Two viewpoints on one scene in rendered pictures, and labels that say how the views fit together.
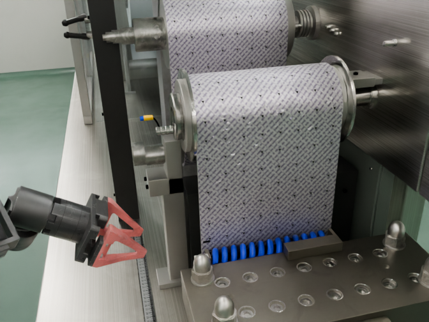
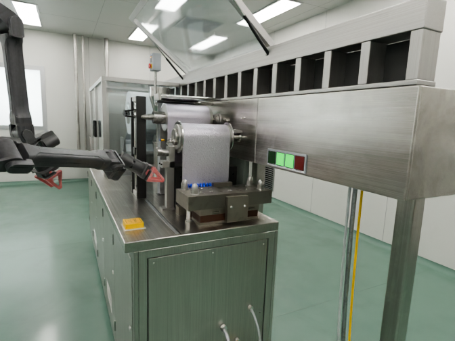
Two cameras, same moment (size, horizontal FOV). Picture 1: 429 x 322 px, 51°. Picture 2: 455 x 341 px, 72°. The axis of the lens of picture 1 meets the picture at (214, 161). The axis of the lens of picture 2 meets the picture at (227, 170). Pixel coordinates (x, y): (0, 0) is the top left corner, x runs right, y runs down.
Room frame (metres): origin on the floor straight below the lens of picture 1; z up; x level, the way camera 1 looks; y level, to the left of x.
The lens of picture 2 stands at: (-0.80, 0.18, 1.34)
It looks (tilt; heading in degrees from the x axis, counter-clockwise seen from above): 9 degrees down; 345
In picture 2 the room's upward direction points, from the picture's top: 2 degrees clockwise
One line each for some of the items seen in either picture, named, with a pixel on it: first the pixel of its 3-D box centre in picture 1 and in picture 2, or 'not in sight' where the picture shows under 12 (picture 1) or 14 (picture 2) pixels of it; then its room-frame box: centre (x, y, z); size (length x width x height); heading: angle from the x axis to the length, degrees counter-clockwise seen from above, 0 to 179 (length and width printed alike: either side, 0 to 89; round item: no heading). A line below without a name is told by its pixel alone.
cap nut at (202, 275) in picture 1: (202, 267); (184, 184); (0.54, 0.02, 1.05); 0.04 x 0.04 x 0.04
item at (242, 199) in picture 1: (269, 201); (206, 168); (0.64, -0.09, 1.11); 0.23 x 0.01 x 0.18; 103
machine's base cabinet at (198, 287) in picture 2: not in sight; (144, 235); (1.60, 0.20, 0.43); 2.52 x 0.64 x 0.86; 13
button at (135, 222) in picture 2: not in sight; (133, 223); (0.46, 0.24, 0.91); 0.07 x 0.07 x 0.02; 13
